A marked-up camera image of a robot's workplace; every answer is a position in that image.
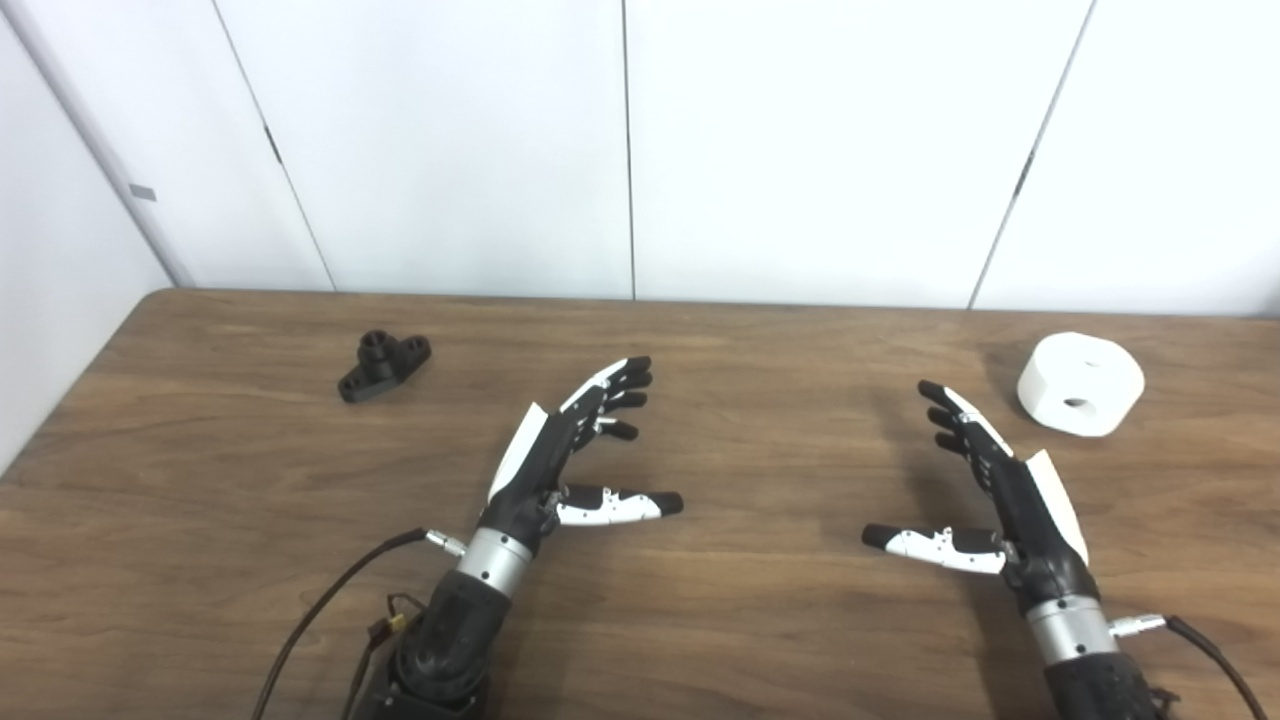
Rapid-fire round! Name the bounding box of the black cable wrist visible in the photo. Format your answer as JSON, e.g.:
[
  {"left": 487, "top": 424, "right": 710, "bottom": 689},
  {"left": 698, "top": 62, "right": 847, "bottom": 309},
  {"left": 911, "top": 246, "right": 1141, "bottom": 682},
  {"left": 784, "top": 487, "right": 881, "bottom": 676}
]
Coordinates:
[
  {"left": 1108, "top": 614, "right": 1269, "bottom": 720},
  {"left": 250, "top": 528, "right": 469, "bottom": 720}
]

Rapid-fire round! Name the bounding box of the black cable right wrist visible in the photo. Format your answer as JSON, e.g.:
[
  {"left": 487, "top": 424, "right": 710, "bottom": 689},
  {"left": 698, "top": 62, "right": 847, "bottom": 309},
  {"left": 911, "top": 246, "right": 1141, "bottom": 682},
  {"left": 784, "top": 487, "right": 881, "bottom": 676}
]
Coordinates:
[{"left": 1108, "top": 614, "right": 1269, "bottom": 720}]

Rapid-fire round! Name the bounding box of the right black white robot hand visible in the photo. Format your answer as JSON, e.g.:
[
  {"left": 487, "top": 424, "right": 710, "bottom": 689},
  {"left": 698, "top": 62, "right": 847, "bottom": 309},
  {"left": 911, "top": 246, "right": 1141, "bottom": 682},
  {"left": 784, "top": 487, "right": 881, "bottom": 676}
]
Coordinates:
[{"left": 862, "top": 380, "right": 1102, "bottom": 607}]

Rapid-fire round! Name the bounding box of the black flanged holder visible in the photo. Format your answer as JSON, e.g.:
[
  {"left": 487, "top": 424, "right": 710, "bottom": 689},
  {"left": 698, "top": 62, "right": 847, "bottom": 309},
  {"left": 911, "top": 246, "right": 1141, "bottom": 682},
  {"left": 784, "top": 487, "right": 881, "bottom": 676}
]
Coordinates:
[{"left": 337, "top": 330, "right": 433, "bottom": 404}]

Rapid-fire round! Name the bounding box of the round white piece with holes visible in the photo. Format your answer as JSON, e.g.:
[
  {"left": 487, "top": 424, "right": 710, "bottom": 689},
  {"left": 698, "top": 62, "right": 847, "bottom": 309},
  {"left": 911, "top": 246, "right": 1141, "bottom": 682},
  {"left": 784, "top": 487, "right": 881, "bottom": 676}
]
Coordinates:
[{"left": 1017, "top": 332, "right": 1146, "bottom": 438}]

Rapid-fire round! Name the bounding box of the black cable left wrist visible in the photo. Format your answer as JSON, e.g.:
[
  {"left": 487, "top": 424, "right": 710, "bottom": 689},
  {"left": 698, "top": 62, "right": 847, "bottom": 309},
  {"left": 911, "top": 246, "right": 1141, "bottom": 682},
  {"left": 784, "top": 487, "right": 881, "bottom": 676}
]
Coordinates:
[{"left": 250, "top": 528, "right": 469, "bottom": 720}]

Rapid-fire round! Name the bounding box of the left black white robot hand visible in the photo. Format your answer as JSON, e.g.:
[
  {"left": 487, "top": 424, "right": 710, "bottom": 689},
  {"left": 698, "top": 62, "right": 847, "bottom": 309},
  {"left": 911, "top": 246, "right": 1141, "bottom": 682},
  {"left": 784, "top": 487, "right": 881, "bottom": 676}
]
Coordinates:
[{"left": 480, "top": 356, "right": 685, "bottom": 557}]

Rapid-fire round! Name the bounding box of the thin wire yellow connector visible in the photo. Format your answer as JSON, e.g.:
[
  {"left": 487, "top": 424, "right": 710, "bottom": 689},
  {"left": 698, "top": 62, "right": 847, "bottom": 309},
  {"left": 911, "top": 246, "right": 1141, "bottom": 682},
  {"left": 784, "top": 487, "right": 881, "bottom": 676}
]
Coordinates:
[{"left": 340, "top": 593, "right": 426, "bottom": 720}]

